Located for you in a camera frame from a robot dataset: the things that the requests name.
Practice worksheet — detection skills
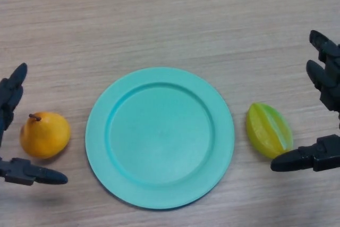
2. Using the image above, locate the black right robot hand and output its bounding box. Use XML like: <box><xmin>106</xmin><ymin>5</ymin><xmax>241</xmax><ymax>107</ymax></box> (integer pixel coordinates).
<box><xmin>270</xmin><ymin>30</ymin><xmax>340</xmax><ymax>173</ymax></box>

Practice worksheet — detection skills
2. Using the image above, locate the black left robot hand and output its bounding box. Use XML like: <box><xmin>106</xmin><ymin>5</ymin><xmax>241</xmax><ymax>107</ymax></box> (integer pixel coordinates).
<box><xmin>0</xmin><ymin>63</ymin><xmax>69</xmax><ymax>187</ymax></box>

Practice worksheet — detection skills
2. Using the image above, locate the yellow pear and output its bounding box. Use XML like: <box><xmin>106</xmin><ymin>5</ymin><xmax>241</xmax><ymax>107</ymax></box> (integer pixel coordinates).
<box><xmin>20</xmin><ymin>112</ymin><xmax>71</xmax><ymax>160</ymax></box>

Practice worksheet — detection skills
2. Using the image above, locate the green round plate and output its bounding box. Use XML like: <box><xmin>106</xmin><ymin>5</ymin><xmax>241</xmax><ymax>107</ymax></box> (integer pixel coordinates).
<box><xmin>85</xmin><ymin>67</ymin><xmax>235</xmax><ymax>210</ymax></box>

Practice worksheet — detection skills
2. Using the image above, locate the yellow-green starfruit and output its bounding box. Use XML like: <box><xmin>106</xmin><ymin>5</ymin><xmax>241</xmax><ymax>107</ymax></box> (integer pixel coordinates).
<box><xmin>245</xmin><ymin>102</ymin><xmax>294</xmax><ymax>159</ymax></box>

